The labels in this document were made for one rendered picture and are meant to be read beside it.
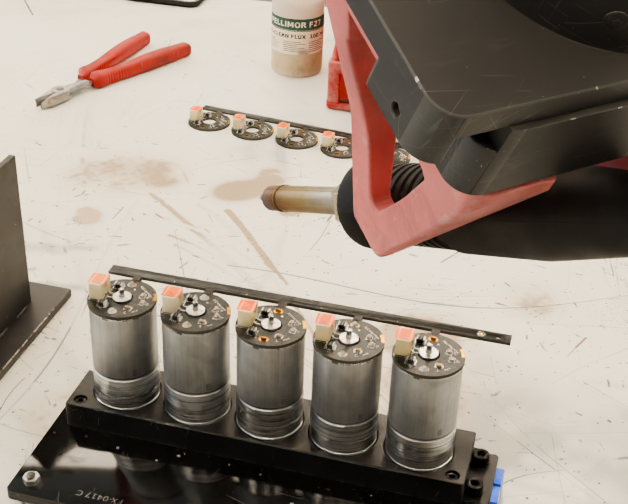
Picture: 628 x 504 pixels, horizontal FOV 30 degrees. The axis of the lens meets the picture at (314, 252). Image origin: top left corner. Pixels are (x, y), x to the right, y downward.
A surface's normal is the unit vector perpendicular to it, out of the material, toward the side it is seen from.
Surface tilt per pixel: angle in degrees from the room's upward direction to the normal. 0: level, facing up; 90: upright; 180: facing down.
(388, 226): 99
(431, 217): 108
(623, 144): 119
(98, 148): 0
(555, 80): 29
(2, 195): 90
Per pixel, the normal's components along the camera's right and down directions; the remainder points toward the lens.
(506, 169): 0.41, 0.82
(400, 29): 0.27, -0.52
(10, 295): 0.96, 0.17
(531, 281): 0.04, -0.86
